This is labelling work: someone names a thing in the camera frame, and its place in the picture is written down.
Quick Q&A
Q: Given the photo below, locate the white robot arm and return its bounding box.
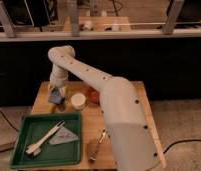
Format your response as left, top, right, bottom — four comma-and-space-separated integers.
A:
48, 46, 163, 171

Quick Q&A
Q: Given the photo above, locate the metal railing frame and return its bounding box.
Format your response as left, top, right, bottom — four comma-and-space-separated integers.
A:
0, 0, 201, 41

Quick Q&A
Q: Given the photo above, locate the black cable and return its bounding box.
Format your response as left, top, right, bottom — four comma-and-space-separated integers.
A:
0, 105, 20, 133
162, 138, 201, 155

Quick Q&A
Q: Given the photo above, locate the red bowl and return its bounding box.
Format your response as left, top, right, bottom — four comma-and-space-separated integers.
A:
86, 87, 100, 104

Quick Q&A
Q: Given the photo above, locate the grey triangular cloth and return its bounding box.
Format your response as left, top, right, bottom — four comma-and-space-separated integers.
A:
49, 126, 78, 145

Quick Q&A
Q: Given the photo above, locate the wooden table board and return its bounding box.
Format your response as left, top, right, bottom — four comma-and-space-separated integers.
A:
23, 80, 168, 171

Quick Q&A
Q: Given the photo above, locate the black cable left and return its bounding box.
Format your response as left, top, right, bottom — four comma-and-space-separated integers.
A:
0, 105, 20, 133

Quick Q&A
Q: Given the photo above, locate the green plastic tray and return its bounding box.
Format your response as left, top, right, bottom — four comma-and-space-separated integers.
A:
10, 112, 82, 169

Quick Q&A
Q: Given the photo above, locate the metal brush utensil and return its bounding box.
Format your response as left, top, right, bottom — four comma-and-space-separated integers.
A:
89, 129, 107, 163

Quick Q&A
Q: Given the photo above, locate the white cup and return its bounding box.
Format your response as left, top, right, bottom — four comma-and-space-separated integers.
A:
71, 93, 86, 110

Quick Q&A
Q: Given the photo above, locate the black cable right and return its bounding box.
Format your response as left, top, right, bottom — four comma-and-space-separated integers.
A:
162, 138, 201, 155

